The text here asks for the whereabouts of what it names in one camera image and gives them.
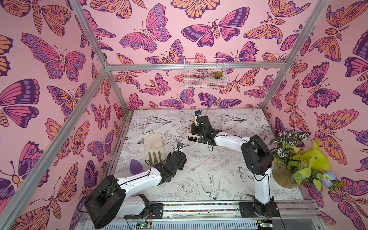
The small green succulent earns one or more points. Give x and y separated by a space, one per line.
218 74

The cream toothbrush holder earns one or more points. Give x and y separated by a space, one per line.
193 137

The purple egg-shaped sponge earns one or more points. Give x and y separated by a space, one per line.
135 167

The artificial plant bouquet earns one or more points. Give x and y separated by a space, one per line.
304 165

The beige gardening glove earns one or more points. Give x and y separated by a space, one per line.
154 147

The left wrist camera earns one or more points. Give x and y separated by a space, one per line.
180 146

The white wire basket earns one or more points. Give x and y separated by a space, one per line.
200 76

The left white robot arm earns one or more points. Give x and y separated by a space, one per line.
119 197

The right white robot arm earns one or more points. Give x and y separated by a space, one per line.
257 156

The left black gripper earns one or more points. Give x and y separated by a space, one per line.
181 166

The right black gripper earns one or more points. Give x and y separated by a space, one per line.
196 130

